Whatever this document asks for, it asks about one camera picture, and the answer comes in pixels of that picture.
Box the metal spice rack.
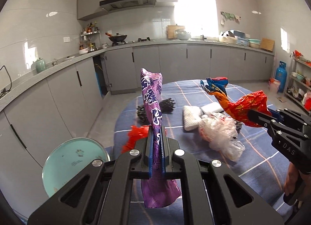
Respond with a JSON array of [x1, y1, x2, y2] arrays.
[[79, 22, 100, 52]]

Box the grey lower cabinets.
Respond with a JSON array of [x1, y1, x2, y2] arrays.
[[0, 42, 275, 216]]

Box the white black sponge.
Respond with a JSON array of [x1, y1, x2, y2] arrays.
[[201, 102, 224, 115]]

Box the dark grey knitted cloth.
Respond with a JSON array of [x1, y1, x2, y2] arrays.
[[136, 98, 175, 124]]

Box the red white waste bucket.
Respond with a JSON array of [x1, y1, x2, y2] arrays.
[[268, 78, 280, 93]]

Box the white ribbed cloth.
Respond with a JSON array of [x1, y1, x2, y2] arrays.
[[183, 105, 203, 131]]

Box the red plastic bag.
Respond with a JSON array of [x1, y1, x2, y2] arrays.
[[121, 125, 149, 153]]

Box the white translucent plastic bag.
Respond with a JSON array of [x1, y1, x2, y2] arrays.
[[198, 113, 245, 162]]

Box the teal trash bin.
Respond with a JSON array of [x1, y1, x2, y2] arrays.
[[42, 137, 110, 197]]

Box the black wok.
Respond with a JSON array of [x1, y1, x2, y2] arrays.
[[105, 32, 127, 43]]

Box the brown board on counter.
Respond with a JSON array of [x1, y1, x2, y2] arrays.
[[260, 38, 275, 52]]

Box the wooden cutting board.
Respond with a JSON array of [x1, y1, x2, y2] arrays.
[[167, 25, 184, 40]]

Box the purple snack wrapper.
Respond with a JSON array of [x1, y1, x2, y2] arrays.
[[141, 68, 181, 209]]

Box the green kettle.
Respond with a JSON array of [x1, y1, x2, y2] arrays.
[[31, 58, 46, 73]]

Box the white pot with lid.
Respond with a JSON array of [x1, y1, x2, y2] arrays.
[[175, 29, 191, 41]]

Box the person right hand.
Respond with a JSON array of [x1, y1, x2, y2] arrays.
[[284, 162, 311, 201]]

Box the metal storage shelf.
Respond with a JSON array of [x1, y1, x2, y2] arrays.
[[284, 53, 310, 116]]

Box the black range hood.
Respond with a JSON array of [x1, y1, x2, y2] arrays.
[[100, 0, 156, 13]]

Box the blue gas cylinder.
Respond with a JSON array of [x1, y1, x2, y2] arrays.
[[275, 61, 287, 93]]

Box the red orange blue wrapper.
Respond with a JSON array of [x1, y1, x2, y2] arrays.
[[200, 76, 272, 128]]

